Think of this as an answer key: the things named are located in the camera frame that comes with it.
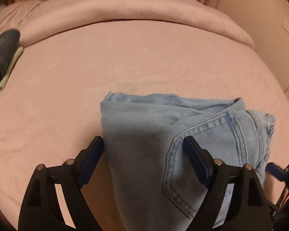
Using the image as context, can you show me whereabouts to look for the light blue denim pants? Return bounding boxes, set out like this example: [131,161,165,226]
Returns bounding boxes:
[100,93,275,230]

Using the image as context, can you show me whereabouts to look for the pink bed sheet mattress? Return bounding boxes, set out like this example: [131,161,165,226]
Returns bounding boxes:
[0,20,289,226]

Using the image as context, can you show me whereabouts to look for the pale green folded cloth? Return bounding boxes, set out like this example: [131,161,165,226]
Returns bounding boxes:
[0,46,24,90]

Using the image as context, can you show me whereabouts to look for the dark folded jeans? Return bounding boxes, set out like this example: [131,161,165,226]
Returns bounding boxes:
[0,29,20,81]

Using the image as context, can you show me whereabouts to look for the pink pillow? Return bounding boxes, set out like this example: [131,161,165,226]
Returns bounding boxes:
[0,0,42,34]

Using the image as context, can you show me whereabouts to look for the pink duvet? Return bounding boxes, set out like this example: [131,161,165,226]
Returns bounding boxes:
[19,0,254,48]

